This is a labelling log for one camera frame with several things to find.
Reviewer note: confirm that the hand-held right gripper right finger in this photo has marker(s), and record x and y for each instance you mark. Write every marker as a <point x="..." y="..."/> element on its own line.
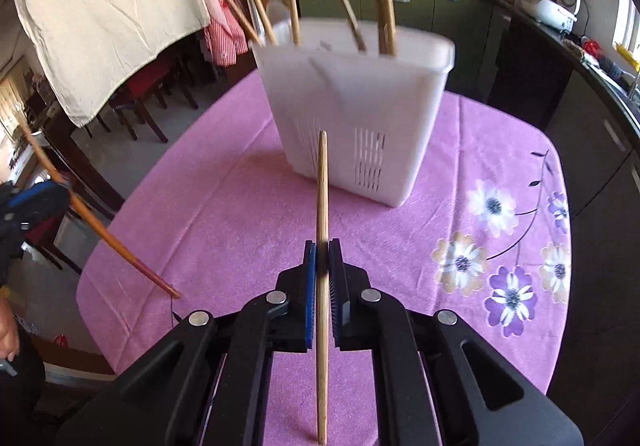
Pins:
<point x="336" y="296"/>

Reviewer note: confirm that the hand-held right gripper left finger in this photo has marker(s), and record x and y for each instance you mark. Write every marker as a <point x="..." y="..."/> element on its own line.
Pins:
<point x="310" y="296"/>

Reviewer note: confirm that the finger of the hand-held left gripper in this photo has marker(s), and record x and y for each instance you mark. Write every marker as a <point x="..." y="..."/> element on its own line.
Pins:
<point x="42" y="203"/>

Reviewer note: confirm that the white plastic utensil holder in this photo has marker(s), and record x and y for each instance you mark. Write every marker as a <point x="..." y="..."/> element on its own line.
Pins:
<point x="350" y="96"/>

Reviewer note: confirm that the person's left hand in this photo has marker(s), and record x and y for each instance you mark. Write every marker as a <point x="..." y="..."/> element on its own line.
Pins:
<point x="9" y="331"/>

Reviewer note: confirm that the pink floral tablecloth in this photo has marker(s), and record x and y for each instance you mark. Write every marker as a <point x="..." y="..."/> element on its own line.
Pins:
<point x="225" y="226"/>

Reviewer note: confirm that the dark red chair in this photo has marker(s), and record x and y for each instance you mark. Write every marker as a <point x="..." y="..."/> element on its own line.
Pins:
<point x="145" y="96"/>

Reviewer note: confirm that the white hanging cloth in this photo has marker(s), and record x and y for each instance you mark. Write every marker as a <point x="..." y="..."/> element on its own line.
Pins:
<point x="110" y="11"/>

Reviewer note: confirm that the white rice cooker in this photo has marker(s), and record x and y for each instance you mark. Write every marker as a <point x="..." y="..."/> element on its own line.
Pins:
<point x="550" y="11"/>

